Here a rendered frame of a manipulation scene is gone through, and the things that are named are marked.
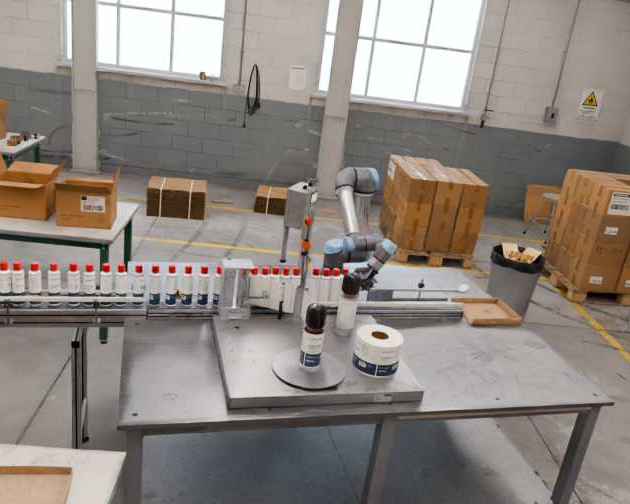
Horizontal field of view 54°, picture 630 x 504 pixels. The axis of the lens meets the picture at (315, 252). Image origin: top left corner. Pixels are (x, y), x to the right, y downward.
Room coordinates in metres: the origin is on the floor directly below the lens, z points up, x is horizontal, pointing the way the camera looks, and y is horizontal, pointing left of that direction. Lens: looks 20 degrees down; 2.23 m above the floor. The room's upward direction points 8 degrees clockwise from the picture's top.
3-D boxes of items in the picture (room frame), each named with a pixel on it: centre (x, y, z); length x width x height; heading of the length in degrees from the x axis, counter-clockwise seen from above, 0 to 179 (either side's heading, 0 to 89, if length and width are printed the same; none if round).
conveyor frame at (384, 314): (2.87, -0.03, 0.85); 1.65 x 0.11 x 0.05; 107
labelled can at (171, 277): (2.66, 0.65, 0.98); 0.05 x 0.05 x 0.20
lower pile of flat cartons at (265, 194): (7.36, 0.49, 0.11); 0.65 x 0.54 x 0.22; 93
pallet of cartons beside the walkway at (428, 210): (6.67, -1.19, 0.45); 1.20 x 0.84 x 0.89; 7
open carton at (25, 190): (3.93, 1.96, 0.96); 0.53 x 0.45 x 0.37; 7
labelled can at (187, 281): (2.68, 0.58, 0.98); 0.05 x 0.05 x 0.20
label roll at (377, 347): (2.35, -0.32, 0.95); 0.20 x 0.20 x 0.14
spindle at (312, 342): (2.24, -0.04, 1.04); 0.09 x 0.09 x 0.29
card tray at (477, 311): (3.16, -0.98, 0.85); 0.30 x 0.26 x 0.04; 107
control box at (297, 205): (2.92, 0.10, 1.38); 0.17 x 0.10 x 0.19; 162
